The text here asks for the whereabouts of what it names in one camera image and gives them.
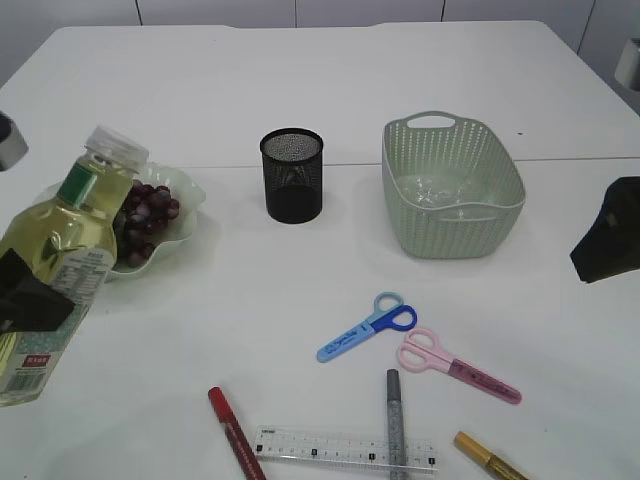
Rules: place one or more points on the yellow tea bottle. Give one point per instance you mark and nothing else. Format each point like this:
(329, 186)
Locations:
(29, 358)

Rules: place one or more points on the black mesh pen cup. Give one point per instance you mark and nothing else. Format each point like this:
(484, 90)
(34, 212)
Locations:
(293, 174)

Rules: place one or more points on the gold marker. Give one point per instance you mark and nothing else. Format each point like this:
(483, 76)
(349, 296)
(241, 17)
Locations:
(483, 457)

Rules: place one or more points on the clear plastic sheet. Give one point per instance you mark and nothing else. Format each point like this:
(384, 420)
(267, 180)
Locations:
(451, 197)

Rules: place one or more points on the clear plastic ruler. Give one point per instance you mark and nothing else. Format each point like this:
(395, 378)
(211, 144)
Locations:
(343, 450)

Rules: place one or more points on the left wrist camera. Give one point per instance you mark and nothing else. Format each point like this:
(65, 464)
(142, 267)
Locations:
(13, 146)

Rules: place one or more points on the green woven plastic basket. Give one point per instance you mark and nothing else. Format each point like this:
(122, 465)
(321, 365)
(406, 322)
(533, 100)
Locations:
(466, 147)

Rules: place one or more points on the purple artificial grape bunch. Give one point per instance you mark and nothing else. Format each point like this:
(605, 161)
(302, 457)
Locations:
(145, 214)

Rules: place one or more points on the silver glitter marker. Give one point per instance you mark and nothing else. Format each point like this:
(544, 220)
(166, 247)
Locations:
(395, 425)

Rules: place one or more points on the red marker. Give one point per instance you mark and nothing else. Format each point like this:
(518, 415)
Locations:
(235, 435)

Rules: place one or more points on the pink safety scissors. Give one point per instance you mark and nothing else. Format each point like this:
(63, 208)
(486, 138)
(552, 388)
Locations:
(422, 350)

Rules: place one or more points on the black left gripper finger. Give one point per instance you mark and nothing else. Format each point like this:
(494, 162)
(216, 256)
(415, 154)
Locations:
(27, 304)

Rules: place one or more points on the blue safety scissors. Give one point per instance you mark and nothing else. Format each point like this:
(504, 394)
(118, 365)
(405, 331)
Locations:
(389, 312)

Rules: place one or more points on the pale green wavy plate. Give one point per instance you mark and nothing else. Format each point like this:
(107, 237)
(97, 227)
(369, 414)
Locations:
(107, 217)

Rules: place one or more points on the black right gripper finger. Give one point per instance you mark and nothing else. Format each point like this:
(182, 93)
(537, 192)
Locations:
(611, 245)

